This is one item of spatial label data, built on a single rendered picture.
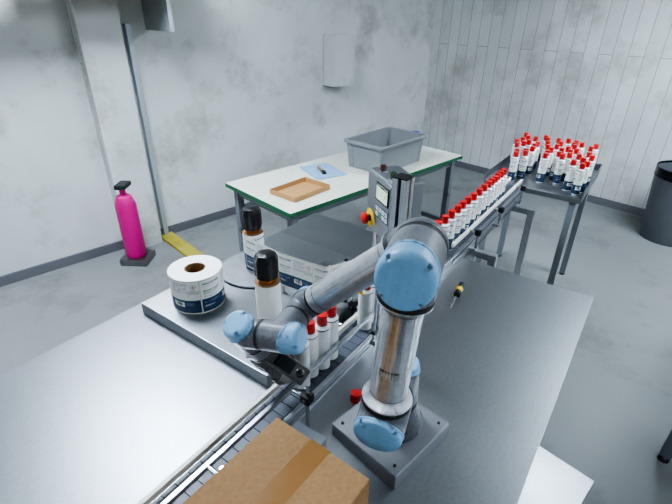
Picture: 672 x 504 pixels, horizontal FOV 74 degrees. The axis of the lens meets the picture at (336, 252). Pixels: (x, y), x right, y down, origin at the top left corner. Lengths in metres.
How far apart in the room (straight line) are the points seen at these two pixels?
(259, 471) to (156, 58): 3.67
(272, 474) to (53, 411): 0.87
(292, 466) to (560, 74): 5.35
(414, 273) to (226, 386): 0.90
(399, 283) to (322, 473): 0.39
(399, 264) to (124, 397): 1.06
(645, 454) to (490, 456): 1.52
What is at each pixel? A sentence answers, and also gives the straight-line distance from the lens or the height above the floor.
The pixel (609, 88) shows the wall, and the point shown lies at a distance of 5.68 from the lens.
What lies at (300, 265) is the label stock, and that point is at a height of 1.04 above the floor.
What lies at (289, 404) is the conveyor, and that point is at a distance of 1.38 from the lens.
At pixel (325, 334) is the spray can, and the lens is 1.38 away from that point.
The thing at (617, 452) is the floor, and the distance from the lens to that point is 2.77.
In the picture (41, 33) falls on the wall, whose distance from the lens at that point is 3.97.
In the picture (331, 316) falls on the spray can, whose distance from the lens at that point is 1.40.
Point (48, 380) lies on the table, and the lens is 1.77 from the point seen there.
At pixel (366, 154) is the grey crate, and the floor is 0.94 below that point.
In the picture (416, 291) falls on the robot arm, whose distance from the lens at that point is 0.81.
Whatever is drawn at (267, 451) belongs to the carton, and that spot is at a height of 1.12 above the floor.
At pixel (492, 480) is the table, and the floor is 0.83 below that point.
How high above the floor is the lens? 1.89
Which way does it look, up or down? 28 degrees down
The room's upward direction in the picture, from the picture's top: 1 degrees clockwise
